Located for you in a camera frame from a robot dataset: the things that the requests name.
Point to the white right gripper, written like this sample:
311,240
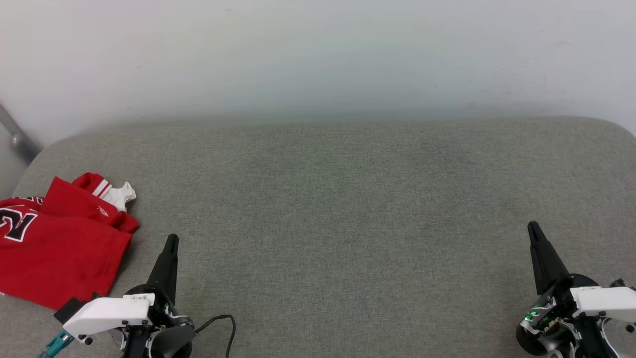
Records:
601,303

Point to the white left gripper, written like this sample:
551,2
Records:
114,313

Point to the red Bulls basketball jersey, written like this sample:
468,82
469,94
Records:
64,248

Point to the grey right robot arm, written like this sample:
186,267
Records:
555,347

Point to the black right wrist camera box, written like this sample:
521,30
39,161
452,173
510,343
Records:
621,283

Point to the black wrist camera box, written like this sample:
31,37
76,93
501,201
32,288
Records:
621,283
74,307

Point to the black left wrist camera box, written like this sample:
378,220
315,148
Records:
74,307

